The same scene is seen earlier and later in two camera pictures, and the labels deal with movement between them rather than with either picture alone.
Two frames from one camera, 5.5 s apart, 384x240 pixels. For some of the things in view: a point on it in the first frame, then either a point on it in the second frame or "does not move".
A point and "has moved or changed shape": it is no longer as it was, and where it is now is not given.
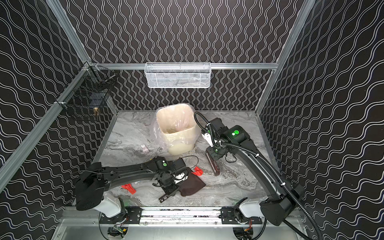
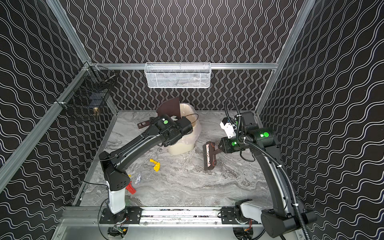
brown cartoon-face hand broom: (213, 164) has moved or changed shape
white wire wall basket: (177, 74) does not move
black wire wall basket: (89, 90) does not move
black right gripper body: (213, 156) -> (221, 145)
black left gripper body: (169, 190) -> (184, 126)
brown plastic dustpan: (194, 183) -> (170, 108)
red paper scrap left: (129, 187) does not move
